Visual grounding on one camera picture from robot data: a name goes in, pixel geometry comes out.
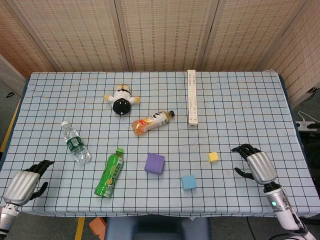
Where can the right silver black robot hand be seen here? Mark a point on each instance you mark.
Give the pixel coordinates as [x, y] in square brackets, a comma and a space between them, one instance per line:
[261, 166]

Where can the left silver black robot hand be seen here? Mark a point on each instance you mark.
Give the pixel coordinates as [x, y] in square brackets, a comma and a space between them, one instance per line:
[20, 185]

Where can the small yellow cube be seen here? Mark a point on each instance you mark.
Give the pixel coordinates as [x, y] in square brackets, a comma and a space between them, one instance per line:
[213, 157]

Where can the blue cube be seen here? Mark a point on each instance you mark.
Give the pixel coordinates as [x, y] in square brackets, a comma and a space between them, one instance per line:
[189, 182]

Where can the purple cube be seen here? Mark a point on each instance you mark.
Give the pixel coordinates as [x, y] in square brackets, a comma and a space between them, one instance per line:
[155, 163]

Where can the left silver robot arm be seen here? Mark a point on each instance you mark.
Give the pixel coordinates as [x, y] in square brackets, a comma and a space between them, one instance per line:
[6, 217]

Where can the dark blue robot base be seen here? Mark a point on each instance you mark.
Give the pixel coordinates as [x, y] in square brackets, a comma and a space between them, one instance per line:
[157, 228]

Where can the black equipment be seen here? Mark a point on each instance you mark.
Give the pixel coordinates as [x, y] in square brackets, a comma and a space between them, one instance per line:
[311, 140]

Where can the white power strip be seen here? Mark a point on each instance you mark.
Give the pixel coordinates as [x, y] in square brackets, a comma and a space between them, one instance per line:
[306, 125]

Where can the light blue checkered tablecloth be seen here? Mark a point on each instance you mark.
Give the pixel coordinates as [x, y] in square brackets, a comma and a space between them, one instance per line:
[225, 112]

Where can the clear water bottle green label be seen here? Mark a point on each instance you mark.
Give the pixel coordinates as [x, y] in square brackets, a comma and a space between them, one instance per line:
[75, 143]

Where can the orange block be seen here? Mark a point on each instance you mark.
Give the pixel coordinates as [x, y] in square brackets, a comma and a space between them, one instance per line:
[97, 226]

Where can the small black floor object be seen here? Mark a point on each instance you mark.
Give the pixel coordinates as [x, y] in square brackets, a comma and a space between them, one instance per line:
[10, 95]

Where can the green tea bottle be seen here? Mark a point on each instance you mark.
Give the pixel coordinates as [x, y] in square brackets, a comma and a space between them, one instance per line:
[111, 175]

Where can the long white cardboard box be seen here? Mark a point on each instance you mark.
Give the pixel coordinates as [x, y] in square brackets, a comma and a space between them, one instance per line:
[192, 100]

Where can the grey perforated panel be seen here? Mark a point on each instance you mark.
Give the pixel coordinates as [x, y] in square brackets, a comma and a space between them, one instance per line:
[10, 75]

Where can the orange juice bottle black cap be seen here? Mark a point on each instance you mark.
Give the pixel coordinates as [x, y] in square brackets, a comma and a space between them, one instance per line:
[150, 123]

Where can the plush doll black head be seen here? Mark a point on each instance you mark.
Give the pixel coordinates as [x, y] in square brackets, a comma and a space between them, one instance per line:
[121, 105]

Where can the woven bamboo folding screen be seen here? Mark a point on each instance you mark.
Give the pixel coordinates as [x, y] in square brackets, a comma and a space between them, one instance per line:
[162, 32]

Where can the black bracket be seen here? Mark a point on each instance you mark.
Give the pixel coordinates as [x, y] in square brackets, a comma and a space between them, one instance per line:
[313, 90]

